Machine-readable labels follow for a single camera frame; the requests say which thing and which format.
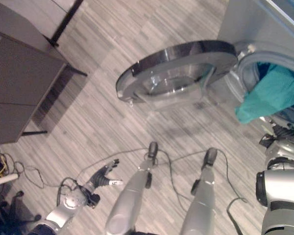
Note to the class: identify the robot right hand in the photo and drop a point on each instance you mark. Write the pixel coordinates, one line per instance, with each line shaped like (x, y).
(284, 131)

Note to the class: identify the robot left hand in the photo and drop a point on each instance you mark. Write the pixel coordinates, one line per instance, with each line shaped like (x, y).
(101, 176)

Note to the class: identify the teal cloth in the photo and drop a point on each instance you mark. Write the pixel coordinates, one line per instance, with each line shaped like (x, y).
(272, 95)

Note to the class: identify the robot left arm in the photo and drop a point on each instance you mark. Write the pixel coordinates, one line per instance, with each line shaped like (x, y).
(68, 204)

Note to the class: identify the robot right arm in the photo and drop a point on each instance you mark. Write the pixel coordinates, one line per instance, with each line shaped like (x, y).
(284, 186)

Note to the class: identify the round washer door with glass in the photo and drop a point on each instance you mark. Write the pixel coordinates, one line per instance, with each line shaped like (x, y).
(176, 73)

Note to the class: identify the robot left silver leg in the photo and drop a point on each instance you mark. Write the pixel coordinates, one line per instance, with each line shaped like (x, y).
(129, 200)

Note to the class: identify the robot silver leg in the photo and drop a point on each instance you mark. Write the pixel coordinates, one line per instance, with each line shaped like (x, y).
(203, 203)
(129, 200)

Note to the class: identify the robot left dark foot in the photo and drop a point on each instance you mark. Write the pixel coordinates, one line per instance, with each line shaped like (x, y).
(152, 149)

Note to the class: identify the robot dark foot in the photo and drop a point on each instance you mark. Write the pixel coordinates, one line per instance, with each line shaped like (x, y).
(210, 156)
(152, 149)

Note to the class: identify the dark blue garment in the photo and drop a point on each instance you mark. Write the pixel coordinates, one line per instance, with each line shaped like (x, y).
(262, 69)

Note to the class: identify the robot right dark foot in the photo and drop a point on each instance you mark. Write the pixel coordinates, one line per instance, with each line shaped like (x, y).
(210, 156)

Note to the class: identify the black office chair base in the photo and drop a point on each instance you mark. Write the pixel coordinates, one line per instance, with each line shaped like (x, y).
(12, 215)

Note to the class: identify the white tube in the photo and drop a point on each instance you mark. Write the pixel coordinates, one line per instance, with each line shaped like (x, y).
(3, 180)

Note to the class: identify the robot right silver leg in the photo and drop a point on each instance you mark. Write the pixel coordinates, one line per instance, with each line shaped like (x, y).
(203, 203)

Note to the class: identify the grey front-load washing machine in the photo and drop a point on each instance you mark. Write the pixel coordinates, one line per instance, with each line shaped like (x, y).
(247, 22)

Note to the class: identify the dark brown cabinet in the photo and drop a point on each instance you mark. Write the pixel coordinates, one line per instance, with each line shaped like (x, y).
(19, 83)

